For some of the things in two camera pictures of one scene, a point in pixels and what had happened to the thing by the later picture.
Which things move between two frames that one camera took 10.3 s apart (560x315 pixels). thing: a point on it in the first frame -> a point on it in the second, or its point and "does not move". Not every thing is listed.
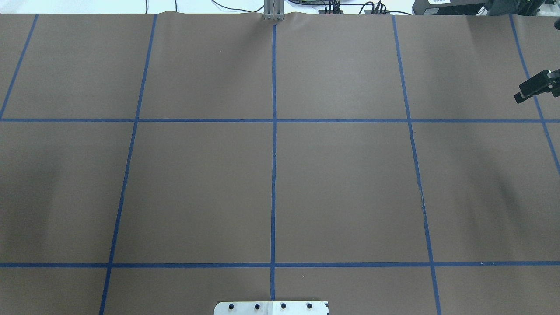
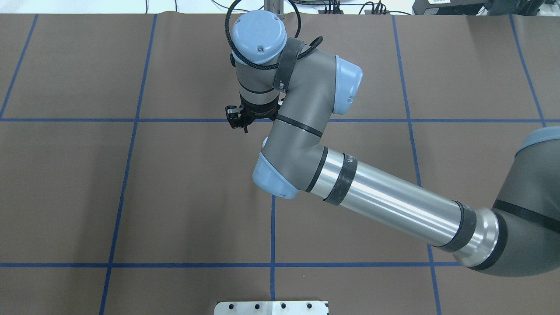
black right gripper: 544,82 -> 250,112
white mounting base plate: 271,308 does not move
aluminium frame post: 274,10 does not move
